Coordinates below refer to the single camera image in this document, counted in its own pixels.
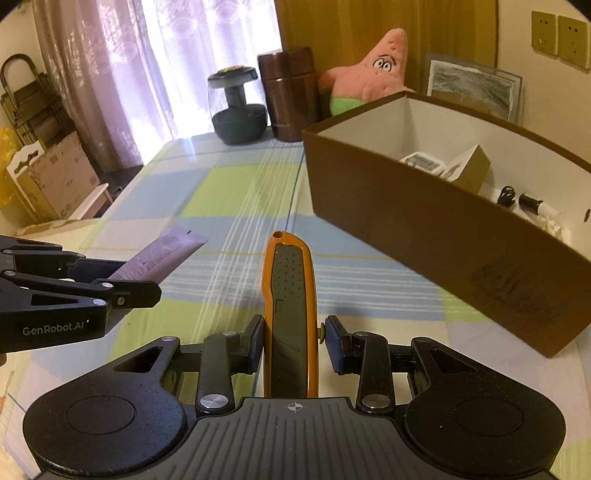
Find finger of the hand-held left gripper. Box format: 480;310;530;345
0;271;162;315
0;235;127;282

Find orange utility knife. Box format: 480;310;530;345
262;231;320;398

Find wooden door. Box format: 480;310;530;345
274;0;498;93

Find gold and white carton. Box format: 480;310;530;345
441;144;491;195

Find white wooden stool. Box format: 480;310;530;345
69;182;114;220

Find yellow plastic bag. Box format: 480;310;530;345
0;127;19;206

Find brown drape curtain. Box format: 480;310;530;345
32;0;144;171

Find brown metal canister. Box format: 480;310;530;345
257;46;321;141

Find glass jar with dark base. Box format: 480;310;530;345
207;66;269;146

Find framed picture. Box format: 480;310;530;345
422;52;525;124

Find brown storage box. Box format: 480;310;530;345
301;91;591;358

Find white router with antennas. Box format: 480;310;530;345
399;151;448;178

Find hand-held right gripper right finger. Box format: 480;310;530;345
324;315;483;414

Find folding cart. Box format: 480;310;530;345
0;54;77;148

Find black cable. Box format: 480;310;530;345
493;186;518;209

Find small dark vial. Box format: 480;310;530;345
519;194;548;215

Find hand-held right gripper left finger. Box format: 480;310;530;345
113;314;266;414

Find checked tablecloth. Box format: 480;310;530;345
0;131;583;462

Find white plastic holder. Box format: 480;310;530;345
538;205;573;241

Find pink starfish plush toy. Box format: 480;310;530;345
316;28;416;116

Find sheer purple curtain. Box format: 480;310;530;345
88;0;282;167

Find beige wall socket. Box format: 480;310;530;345
556;15;588;71
530;10;558;57

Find purple tube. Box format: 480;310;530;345
107;226;208;283

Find cardboard box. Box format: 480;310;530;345
30;131;100;220

